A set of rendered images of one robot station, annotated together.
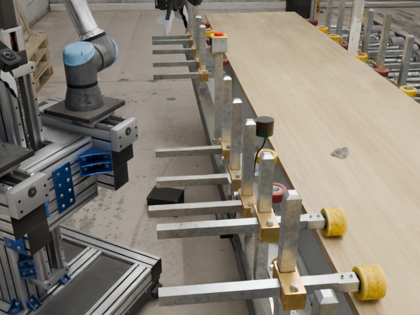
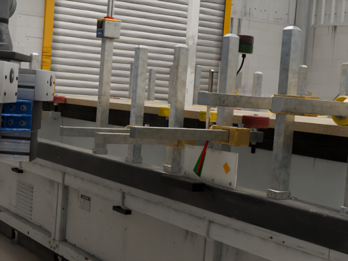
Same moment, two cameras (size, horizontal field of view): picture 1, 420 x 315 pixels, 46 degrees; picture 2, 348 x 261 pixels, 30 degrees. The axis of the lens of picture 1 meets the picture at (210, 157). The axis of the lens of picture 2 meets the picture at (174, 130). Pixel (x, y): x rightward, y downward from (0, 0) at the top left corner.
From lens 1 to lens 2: 1.20 m
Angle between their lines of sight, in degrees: 36
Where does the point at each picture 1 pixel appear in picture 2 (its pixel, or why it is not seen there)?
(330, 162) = not seen: hidden behind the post
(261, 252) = (286, 149)
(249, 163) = (231, 84)
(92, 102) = (6, 41)
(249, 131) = (233, 44)
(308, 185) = not seen: hidden behind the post
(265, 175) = (293, 48)
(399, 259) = not seen: outside the picture
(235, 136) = (180, 88)
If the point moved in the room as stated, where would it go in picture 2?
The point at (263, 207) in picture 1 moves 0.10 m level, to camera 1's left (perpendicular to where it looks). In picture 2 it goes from (290, 88) to (258, 85)
